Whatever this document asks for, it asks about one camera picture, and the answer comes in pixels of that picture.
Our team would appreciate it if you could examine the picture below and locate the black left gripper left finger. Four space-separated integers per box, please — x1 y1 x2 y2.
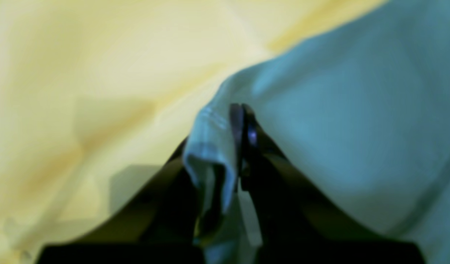
37 139 224 264

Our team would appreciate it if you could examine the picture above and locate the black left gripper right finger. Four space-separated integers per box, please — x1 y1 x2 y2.
230 104 425 264

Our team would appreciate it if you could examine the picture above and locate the green T-shirt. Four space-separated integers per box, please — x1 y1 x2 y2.
183 0 450 264

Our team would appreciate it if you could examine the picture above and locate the yellow tablecloth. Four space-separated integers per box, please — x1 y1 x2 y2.
0 0 382 264

